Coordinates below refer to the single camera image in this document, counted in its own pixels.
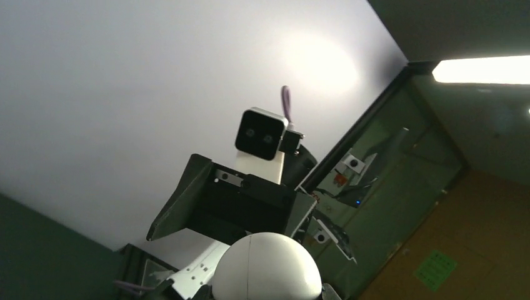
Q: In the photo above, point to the white earbud case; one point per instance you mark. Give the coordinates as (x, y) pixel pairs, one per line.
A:
(266, 266)

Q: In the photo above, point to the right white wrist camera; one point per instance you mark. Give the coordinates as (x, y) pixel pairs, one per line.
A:
(267, 146)

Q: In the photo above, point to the right black corner post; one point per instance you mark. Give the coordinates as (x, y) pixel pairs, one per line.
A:
(318, 173)

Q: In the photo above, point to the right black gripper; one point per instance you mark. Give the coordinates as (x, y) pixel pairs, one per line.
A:
(226, 205)

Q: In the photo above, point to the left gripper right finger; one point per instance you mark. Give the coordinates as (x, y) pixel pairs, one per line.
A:
(329, 293)

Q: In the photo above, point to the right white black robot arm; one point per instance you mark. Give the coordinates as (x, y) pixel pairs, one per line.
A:
(185, 283)

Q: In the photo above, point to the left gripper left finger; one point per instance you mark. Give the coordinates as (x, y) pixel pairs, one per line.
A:
(204, 293)

